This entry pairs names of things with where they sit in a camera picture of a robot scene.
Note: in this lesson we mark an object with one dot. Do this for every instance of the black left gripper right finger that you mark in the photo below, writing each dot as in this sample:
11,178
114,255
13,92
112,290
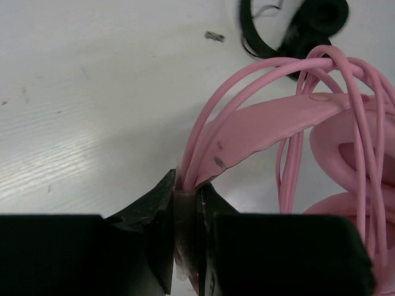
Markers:
274,254

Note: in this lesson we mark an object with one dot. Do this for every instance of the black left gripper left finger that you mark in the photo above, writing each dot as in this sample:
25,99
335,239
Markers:
128,253

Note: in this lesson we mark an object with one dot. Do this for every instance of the black thin on-ear headphones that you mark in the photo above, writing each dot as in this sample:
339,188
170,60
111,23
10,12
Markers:
313,24

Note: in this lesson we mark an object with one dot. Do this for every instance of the pink wired headphones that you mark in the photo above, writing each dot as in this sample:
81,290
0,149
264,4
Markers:
348,107

